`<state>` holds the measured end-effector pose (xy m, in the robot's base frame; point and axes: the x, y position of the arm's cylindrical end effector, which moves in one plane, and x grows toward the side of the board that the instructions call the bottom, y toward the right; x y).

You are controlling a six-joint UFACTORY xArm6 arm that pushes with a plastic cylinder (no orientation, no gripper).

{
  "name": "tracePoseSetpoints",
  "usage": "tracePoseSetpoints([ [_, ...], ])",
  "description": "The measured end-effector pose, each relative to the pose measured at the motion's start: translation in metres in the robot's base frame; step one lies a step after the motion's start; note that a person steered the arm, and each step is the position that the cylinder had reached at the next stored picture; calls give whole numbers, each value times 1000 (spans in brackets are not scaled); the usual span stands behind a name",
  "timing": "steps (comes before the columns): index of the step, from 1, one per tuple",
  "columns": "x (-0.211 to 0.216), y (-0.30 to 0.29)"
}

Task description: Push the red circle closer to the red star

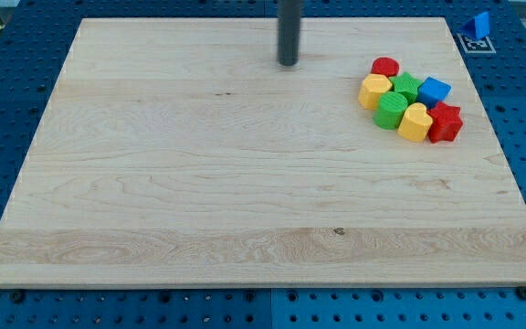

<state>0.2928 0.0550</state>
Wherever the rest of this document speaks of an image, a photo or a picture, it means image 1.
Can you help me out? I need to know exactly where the green star block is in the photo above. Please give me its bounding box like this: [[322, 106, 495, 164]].
[[389, 72, 423, 104]]

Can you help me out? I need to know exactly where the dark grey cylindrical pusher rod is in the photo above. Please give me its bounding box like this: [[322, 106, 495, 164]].
[[278, 0, 302, 66]]

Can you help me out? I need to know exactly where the green cylinder block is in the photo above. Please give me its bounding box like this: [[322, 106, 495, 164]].
[[373, 91, 408, 130]]

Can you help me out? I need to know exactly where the yellow heart block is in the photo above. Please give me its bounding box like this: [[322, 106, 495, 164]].
[[397, 102, 433, 143]]

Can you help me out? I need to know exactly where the blue cube block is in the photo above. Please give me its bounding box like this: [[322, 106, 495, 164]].
[[416, 77, 451, 109]]

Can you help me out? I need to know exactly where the red star block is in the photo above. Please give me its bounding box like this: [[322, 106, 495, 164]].
[[427, 101, 463, 143]]

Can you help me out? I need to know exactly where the yellow pentagon block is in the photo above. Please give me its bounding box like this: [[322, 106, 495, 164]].
[[358, 73, 393, 110]]

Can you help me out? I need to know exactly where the black white fiducial tag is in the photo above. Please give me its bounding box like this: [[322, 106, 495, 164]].
[[458, 33, 496, 55]]

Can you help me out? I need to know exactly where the blue triangular block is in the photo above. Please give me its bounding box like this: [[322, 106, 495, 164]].
[[459, 11, 490, 40]]

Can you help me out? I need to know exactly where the red circle block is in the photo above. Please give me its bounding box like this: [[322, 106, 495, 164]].
[[371, 57, 400, 77]]

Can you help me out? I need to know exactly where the light wooden board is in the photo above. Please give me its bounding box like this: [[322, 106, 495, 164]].
[[0, 17, 526, 290]]

